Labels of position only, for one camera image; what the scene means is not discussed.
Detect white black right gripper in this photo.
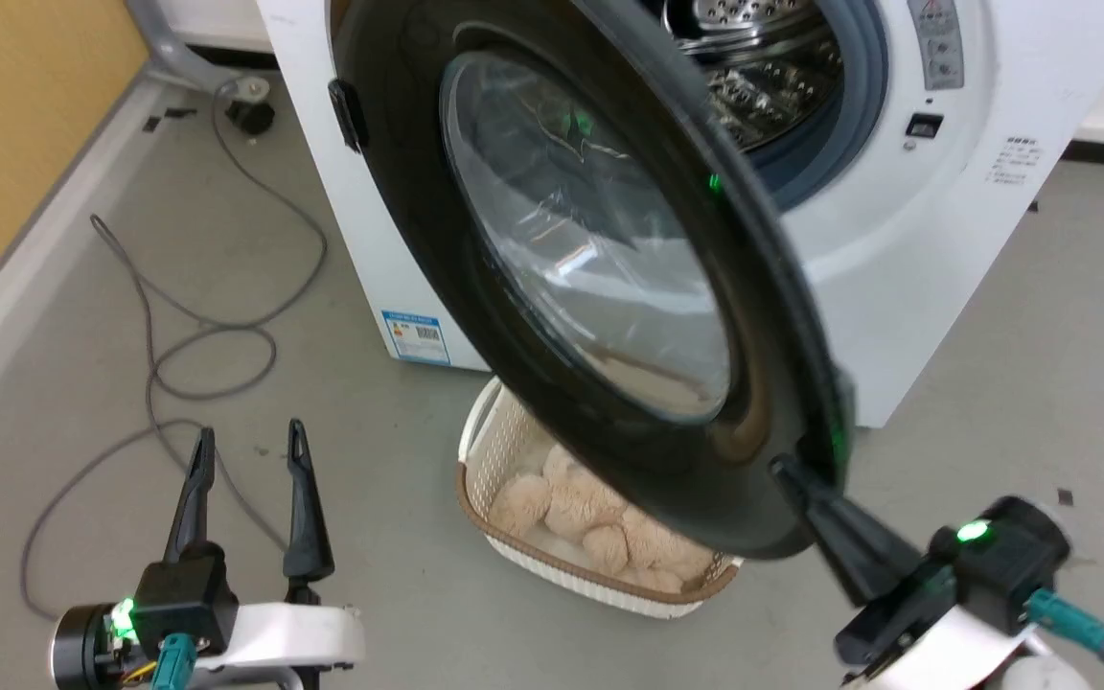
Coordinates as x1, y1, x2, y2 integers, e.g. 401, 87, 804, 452
769, 452, 1042, 690

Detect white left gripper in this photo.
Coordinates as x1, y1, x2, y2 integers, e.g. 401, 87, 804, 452
162, 418, 367, 690

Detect black round glass washer door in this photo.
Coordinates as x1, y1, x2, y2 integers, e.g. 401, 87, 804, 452
327, 0, 857, 562

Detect white washing machine body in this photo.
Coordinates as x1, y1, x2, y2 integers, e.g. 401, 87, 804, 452
255, 0, 1104, 429

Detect black door hinge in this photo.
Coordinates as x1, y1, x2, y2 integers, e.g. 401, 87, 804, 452
328, 79, 371, 154

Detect white laundry basket brown rim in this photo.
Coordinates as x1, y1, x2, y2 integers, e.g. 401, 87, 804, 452
456, 376, 743, 619

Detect beige plush toy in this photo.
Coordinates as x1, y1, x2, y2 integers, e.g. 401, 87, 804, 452
490, 443, 716, 595

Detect grey warning sticker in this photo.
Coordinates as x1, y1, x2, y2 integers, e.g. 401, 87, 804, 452
907, 0, 965, 92

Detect teal plug left camera cable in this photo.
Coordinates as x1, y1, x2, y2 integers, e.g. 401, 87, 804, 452
149, 632, 198, 690

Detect teal plug camera cable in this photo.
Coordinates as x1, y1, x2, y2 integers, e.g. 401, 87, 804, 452
1024, 587, 1104, 689
149, 632, 198, 690

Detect thin grey floor cable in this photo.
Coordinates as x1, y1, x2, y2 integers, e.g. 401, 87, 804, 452
20, 81, 330, 619

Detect teal plug right camera cable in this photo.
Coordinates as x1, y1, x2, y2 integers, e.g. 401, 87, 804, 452
1024, 587, 1104, 689

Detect grey drain hose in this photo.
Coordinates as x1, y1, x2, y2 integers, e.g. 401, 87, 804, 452
126, 0, 270, 97

